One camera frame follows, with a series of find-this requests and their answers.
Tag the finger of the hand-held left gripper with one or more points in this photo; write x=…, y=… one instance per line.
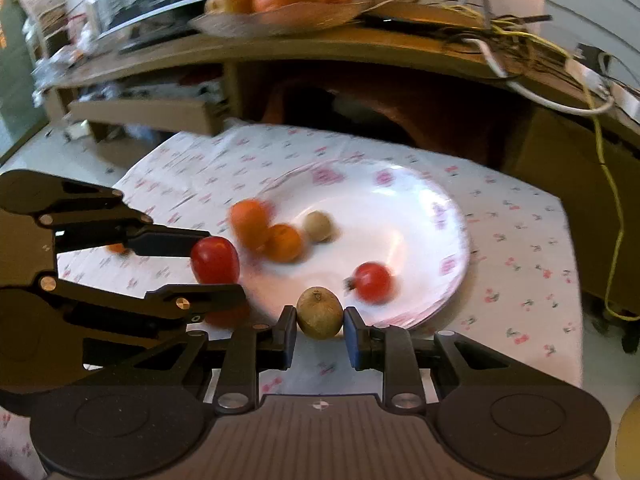
x=165, y=241
x=200, y=300

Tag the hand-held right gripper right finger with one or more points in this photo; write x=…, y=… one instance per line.
x=352, y=340

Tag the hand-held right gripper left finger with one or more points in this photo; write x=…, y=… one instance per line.
x=287, y=337

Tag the brown kiwi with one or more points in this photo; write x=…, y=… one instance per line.
x=320, y=312

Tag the oblong red tomato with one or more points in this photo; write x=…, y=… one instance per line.
x=215, y=260

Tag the red tomato with green stem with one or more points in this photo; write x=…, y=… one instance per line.
x=371, y=283

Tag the round brown longan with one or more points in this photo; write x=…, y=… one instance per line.
x=318, y=226

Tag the white floral plate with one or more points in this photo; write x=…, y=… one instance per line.
x=400, y=220

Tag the large dark red tomato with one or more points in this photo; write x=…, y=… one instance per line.
x=229, y=316

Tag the small tangerine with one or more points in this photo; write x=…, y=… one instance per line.
x=117, y=248

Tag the cherry print tablecloth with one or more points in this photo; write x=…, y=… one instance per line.
x=510, y=270

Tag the black television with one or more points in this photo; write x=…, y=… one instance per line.
x=145, y=25

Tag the woven fruit tray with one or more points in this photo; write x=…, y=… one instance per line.
x=280, y=20

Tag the wooden TV stand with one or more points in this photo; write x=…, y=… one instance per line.
x=400, y=55

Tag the yellow container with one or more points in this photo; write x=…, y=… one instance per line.
x=630, y=440

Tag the white power strip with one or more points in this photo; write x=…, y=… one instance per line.
x=587, y=76
x=626, y=102

